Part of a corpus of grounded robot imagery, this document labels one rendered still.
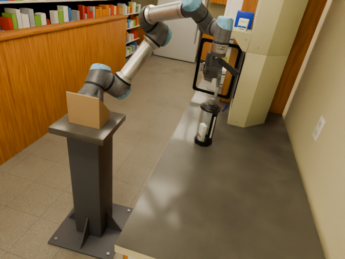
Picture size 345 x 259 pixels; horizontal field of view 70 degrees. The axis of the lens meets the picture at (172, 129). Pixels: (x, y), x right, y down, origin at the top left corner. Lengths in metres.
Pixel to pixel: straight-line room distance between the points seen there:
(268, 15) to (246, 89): 0.41
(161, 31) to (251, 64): 0.55
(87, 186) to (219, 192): 0.91
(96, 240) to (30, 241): 0.46
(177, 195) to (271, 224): 0.38
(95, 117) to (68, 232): 1.02
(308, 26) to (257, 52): 0.49
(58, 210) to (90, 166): 0.79
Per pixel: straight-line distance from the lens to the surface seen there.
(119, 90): 1.53
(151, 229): 0.94
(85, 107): 1.41
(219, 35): 1.17
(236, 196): 1.13
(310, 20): 1.92
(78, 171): 1.66
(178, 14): 1.24
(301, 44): 1.93
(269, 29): 1.51
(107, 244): 2.02
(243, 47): 1.52
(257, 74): 1.56
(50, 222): 2.23
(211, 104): 1.29
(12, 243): 2.20
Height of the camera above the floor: 1.68
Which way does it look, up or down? 30 degrees down
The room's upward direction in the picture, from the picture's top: 8 degrees clockwise
